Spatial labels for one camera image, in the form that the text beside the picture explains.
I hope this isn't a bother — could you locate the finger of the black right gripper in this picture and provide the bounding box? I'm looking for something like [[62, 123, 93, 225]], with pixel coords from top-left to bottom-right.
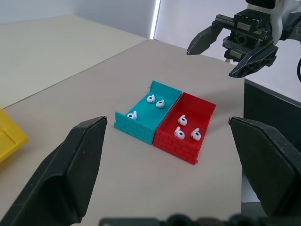
[[186, 23, 224, 56], [229, 44, 279, 79]]

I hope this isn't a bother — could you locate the black boxy furniture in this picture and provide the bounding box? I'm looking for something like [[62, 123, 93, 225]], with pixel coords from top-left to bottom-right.
[[244, 78, 301, 151]]

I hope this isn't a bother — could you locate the yellow plastic bin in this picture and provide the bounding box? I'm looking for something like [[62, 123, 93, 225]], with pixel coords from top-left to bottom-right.
[[0, 107, 30, 164]]

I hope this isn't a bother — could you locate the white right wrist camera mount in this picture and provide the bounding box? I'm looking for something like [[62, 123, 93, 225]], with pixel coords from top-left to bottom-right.
[[245, 0, 301, 45]]

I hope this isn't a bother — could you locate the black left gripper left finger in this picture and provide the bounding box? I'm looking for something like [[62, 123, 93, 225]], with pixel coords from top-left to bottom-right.
[[0, 115, 109, 226]]

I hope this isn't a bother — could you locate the red brick-pattern tray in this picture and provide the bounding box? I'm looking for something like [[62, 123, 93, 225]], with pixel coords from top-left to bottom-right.
[[152, 92, 217, 165]]

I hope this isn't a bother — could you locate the teal brick-pattern tray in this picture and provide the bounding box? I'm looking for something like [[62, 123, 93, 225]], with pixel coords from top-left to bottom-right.
[[114, 80, 183, 145]]

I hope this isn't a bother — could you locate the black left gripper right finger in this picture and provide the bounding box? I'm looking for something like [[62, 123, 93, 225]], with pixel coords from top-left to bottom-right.
[[228, 115, 301, 217]]

